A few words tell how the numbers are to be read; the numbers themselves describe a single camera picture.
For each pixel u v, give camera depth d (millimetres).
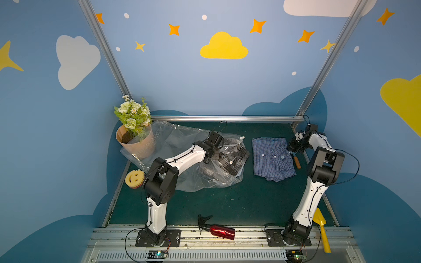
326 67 892
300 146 895
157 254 712
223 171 861
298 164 984
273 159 1009
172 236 751
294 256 712
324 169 617
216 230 738
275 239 742
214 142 739
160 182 497
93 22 723
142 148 863
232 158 1004
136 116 882
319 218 784
